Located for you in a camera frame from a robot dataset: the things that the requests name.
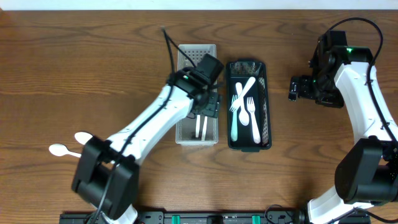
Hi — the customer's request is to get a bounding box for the white spoon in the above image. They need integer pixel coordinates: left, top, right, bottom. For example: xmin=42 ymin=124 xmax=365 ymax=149
xmin=195 ymin=114 xmax=201 ymax=138
xmin=49 ymin=144 xmax=81 ymax=158
xmin=235 ymin=82 xmax=249 ymax=126
xmin=74 ymin=131 xmax=93 ymax=145

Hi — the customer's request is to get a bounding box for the white fork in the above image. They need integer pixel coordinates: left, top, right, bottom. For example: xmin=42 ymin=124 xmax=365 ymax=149
xmin=229 ymin=77 xmax=256 ymax=112
xmin=246 ymin=97 xmax=261 ymax=144

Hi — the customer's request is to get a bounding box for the pale green plastic fork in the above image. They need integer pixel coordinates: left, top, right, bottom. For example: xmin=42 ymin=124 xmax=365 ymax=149
xmin=230 ymin=111 xmax=238 ymax=141

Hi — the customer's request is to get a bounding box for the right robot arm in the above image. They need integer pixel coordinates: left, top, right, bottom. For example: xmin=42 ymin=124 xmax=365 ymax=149
xmin=288 ymin=30 xmax=397 ymax=223

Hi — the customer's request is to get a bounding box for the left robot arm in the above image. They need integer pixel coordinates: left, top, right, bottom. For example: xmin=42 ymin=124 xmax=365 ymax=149
xmin=72 ymin=54 xmax=224 ymax=223

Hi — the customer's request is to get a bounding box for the clear plastic basket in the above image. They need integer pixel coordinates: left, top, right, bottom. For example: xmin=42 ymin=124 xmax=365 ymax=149
xmin=175 ymin=44 xmax=218 ymax=146

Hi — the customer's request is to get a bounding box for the black plastic basket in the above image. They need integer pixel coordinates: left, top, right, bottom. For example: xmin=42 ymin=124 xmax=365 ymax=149
xmin=225 ymin=58 xmax=272 ymax=152

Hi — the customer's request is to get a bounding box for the right black cable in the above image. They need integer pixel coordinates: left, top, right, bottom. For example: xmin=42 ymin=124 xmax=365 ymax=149
xmin=326 ymin=17 xmax=398 ymax=144

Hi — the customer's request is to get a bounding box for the black cable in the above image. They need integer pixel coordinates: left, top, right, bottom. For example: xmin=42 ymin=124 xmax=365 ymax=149
xmin=326 ymin=17 xmax=398 ymax=144
xmin=88 ymin=26 xmax=198 ymax=224

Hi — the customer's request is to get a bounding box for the left black cable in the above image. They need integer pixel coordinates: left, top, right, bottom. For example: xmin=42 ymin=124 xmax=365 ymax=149
xmin=88 ymin=26 xmax=198 ymax=224

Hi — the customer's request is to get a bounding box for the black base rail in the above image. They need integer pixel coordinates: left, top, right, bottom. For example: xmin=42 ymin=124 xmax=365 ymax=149
xmin=58 ymin=206 xmax=371 ymax=224

